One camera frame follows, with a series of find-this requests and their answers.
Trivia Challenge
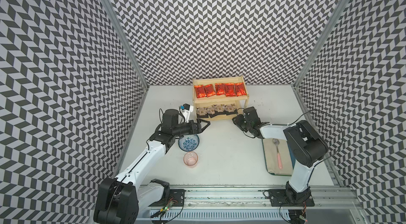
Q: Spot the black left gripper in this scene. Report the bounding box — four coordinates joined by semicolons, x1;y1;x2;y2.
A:
173;117;210;137

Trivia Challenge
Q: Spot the black tea bag house print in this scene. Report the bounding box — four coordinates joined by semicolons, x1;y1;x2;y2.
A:
224;103;238;115
196;107;209;118
213;105;226;116
206;105;218;118

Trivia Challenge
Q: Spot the red tea bag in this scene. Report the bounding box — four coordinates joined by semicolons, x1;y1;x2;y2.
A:
204;84;216;97
194;85;207;98
234;82;247;96
215;83;226;96
225;83;236;97

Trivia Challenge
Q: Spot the light wooden two-tier shelf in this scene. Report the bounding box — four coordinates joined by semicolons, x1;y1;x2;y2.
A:
192;76;249;120

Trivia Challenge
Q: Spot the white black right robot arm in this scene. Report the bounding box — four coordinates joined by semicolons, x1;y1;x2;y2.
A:
232;107;328;201

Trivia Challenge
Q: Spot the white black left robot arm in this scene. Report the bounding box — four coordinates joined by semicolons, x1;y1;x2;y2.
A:
93;109;210;224

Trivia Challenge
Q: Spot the blue patterned ceramic bowl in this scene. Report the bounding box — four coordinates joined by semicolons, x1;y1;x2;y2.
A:
178;134;200;152

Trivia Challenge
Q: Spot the pink translucent cup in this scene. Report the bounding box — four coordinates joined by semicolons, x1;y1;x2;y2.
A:
184;151;199;168

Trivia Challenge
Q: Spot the teal tray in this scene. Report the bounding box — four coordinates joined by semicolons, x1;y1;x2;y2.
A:
262;137;297;177

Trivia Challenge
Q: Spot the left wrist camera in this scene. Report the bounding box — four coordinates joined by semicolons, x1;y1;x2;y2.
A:
179;104;194;123

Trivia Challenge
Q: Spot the pink handled metal spoon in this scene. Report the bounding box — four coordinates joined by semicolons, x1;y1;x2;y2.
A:
272;138;283;169

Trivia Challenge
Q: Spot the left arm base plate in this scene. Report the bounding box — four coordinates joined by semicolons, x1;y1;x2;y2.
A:
149;189;186;207

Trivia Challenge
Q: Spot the aluminium mounting rail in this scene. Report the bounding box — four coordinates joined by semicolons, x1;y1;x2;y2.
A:
134;186;369;224

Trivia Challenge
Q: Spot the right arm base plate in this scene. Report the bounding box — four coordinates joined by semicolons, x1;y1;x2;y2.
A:
267;188;315;207

